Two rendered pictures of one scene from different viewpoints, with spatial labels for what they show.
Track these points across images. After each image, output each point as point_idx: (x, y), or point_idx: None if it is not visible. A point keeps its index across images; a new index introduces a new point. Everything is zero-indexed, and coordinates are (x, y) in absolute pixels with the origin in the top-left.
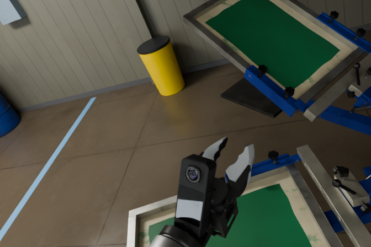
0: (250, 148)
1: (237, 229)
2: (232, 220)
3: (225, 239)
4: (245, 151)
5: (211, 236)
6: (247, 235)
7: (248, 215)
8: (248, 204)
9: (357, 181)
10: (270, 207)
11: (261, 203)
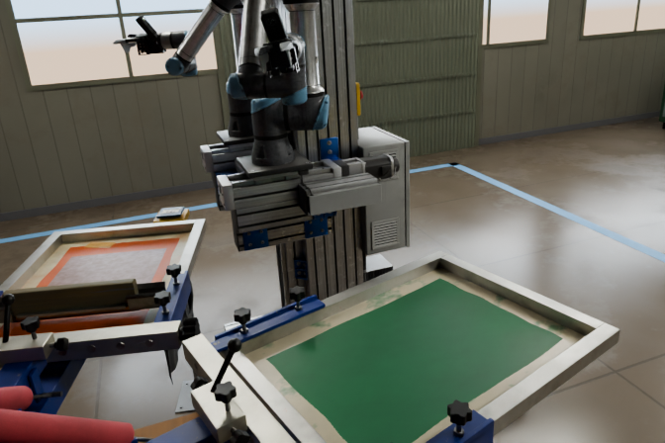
0: (257, 49)
1: (408, 372)
2: (271, 75)
3: (418, 357)
4: (259, 47)
5: (441, 354)
6: (388, 369)
7: (403, 394)
8: (414, 410)
9: (205, 409)
10: (370, 416)
11: (390, 417)
